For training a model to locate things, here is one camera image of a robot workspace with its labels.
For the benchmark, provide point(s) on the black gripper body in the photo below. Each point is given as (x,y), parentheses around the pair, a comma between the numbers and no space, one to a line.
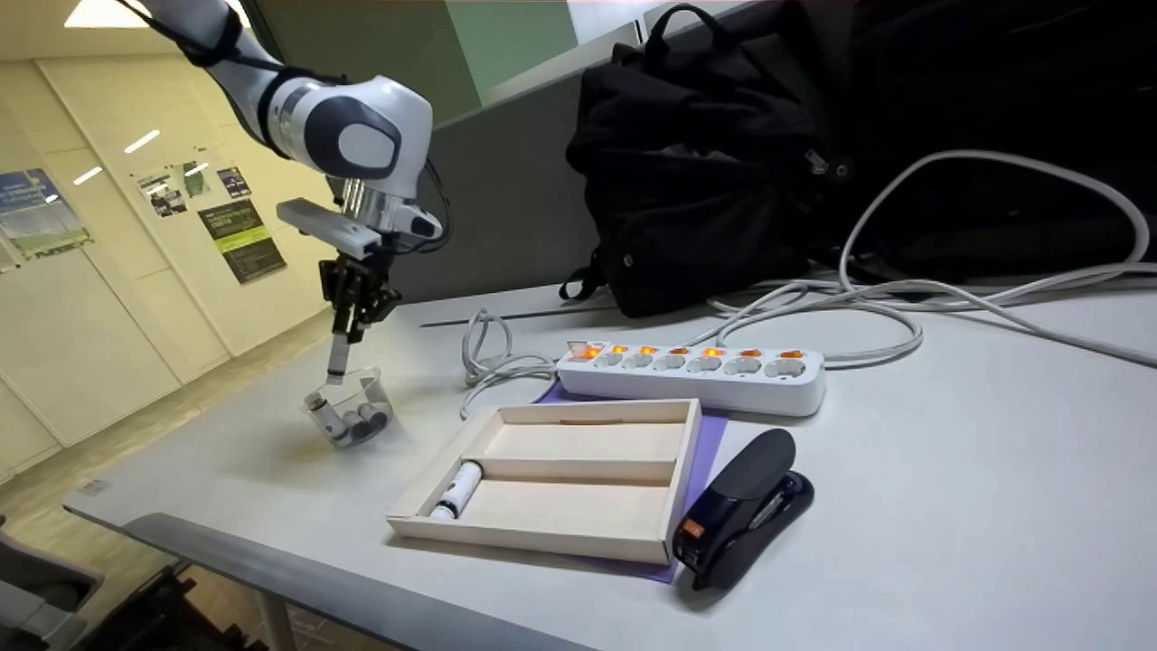
(360,279)

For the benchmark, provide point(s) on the small white dark-capped bottle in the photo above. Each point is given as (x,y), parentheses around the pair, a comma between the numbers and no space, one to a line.
(339,359)

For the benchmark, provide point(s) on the clear glass bowl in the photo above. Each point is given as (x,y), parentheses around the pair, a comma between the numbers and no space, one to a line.
(328,416)

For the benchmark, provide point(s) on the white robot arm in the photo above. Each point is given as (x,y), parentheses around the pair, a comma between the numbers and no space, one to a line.
(350,131)

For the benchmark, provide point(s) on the shallow wooden compartment tray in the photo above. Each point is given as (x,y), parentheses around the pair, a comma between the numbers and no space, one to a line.
(581,512)

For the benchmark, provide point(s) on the black and green poster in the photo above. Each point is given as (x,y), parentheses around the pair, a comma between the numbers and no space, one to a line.
(243,238)

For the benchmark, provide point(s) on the gray desk partition panel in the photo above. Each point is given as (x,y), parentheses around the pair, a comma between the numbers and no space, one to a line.
(508,205)

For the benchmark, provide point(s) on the white multi-socket power strip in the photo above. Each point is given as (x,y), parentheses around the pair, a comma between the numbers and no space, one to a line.
(690,383)

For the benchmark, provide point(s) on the black backpack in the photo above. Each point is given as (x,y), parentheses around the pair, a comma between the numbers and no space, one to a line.
(698,155)

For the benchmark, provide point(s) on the ceiling light panel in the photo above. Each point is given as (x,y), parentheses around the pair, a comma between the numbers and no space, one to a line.
(110,17)

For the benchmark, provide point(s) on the purple paper sheet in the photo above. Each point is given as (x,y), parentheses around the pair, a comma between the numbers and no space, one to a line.
(710,437)

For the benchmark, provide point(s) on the dark office chair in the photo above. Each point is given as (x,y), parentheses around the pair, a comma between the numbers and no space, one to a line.
(74,610)

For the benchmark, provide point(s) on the black stapler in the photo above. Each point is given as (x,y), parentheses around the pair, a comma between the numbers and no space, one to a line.
(748,500)

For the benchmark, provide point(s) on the small photo wall notice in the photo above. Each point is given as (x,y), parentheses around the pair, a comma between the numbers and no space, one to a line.
(232,182)
(166,197)
(192,179)

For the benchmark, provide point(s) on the blue wall poster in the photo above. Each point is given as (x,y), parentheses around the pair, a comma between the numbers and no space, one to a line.
(37,211)

